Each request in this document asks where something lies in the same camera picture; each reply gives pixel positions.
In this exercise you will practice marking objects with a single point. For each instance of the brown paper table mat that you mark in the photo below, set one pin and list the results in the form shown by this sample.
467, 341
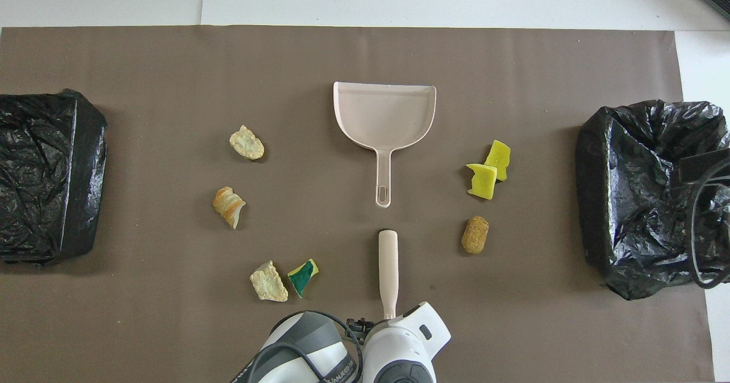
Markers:
171, 75

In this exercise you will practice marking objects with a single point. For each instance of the flat black trash bag bin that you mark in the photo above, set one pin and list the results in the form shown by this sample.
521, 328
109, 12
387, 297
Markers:
40, 178

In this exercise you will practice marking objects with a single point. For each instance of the pale bread chunk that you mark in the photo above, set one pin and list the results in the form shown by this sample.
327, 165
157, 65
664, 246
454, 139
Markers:
246, 143
268, 283

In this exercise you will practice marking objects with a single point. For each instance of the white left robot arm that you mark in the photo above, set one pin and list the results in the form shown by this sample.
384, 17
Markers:
408, 337

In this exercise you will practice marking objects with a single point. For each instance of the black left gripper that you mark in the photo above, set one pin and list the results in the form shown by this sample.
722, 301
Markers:
359, 326

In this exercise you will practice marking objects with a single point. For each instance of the brown cork-like roll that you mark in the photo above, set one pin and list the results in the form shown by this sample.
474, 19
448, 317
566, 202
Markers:
475, 235

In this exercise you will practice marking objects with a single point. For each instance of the green and yellow sponge piece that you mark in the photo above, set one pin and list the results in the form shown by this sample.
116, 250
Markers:
302, 279

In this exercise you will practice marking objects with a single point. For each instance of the pink plastic dustpan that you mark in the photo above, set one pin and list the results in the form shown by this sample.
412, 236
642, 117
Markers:
385, 115

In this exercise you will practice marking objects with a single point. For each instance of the open black trash bag bin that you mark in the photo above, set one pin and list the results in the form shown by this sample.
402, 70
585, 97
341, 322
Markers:
644, 200

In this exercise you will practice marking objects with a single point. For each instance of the orange croissant piece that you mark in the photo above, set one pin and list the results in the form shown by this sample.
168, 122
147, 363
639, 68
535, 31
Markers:
228, 206

